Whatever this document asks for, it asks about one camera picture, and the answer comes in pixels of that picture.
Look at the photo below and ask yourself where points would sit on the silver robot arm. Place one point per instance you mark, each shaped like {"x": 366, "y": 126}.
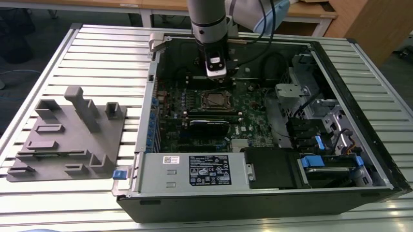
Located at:
{"x": 206, "y": 19}

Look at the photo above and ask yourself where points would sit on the black RAM slot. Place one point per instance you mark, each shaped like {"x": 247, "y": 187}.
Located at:
{"x": 210, "y": 112}
{"x": 198, "y": 87}
{"x": 198, "y": 81}
{"x": 210, "y": 118}

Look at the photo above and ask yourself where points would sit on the metal CPU socket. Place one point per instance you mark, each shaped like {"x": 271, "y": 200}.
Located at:
{"x": 203, "y": 108}

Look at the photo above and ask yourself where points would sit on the black expansion slot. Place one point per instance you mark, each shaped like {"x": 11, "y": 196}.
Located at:
{"x": 196, "y": 148}

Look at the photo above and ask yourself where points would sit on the grey case release latch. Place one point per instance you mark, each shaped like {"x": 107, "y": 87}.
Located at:
{"x": 156, "y": 39}

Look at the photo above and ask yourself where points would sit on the silver coin cell battery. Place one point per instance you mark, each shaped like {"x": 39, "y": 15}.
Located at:
{"x": 250, "y": 86}

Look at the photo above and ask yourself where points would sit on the black graphics card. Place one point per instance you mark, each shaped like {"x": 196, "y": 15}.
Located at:
{"x": 207, "y": 131}

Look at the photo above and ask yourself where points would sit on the silver metal drive cage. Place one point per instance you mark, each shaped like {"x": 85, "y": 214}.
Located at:
{"x": 290, "y": 90}

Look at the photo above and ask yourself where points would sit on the green motherboard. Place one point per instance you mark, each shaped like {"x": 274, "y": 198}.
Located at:
{"x": 258, "y": 125}

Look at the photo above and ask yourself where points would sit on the silver finned chipset heatsink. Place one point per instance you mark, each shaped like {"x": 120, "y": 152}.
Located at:
{"x": 239, "y": 143}

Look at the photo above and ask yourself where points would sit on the black plastic disk bay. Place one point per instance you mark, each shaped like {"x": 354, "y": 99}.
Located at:
{"x": 306, "y": 133}

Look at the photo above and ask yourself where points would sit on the silver power supply unit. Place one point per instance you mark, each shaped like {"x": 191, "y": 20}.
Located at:
{"x": 155, "y": 178}

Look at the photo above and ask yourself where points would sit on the grey plastic parts rack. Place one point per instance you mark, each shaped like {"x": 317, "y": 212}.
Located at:
{"x": 73, "y": 145}

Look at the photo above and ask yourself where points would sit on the wooden cabinet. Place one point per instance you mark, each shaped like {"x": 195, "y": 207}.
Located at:
{"x": 370, "y": 24}

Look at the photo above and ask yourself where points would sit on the blue plastic latch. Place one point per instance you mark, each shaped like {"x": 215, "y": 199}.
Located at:
{"x": 119, "y": 175}

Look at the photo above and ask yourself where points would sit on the hard disk in blue carrier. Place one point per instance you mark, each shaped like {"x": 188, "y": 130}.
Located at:
{"x": 313, "y": 161}

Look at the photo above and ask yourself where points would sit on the black office chair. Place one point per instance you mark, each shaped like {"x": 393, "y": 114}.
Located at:
{"x": 16, "y": 43}

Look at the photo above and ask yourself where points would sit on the dark chair base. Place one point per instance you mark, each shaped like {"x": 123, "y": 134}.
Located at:
{"x": 405, "y": 52}

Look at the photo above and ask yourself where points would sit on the black open PC case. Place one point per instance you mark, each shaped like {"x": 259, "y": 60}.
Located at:
{"x": 226, "y": 210}

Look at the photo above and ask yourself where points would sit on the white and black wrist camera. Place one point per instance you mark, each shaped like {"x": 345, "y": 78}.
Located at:
{"x": 215, "y": 62}

